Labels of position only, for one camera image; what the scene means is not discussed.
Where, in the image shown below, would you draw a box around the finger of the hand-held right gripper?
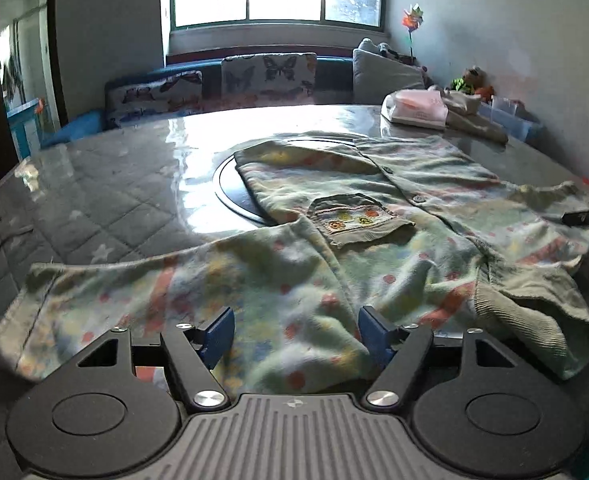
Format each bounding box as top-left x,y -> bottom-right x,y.
559,205 -> 589,227

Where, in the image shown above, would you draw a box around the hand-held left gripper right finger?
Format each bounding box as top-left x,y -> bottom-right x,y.
359,305 -> 520,411

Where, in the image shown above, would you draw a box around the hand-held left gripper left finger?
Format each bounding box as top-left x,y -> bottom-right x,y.
74,306 -> 236,412

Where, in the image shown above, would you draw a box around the green floral cardigan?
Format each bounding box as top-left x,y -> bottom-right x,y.
0,132 -> 589,396

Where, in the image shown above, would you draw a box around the hanging clothes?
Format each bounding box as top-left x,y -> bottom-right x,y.
2,50 -> 22,106

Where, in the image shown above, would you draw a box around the clear plastic storage box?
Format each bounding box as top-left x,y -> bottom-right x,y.
477,96 -> 543,143

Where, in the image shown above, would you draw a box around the cream garment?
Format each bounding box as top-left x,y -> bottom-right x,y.
427,87 -> 509,145

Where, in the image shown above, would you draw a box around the round black induction cooktop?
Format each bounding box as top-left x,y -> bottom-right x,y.
212,132 -> 360,226

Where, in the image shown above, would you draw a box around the teddy bear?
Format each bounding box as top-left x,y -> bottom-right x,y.
449,66 -> 488,96

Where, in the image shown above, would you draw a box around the pink tissue pack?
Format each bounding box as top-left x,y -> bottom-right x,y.
381,89 -> 449,128

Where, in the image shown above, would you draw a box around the grey pillow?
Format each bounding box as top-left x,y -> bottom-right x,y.
352,49 -> 425,106

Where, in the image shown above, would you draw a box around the butterfly print cushion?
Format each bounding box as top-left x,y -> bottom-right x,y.
105,70 -> 204,128
220,52 -> 318,103

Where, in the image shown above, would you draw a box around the blue sofa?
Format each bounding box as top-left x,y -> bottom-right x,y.
39,52 -> 475,148

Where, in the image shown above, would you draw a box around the colourful pinwheel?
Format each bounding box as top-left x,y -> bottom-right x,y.
401,4 -> 425,61

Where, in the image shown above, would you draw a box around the white plush toy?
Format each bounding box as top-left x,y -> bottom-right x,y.
359,37 -> 400,58

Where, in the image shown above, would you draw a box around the turquoise cabinet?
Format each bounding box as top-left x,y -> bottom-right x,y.
7,97 -> 50,158

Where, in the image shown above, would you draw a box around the brown wooden door frame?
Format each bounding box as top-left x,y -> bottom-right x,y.
0,0 -> 70,196

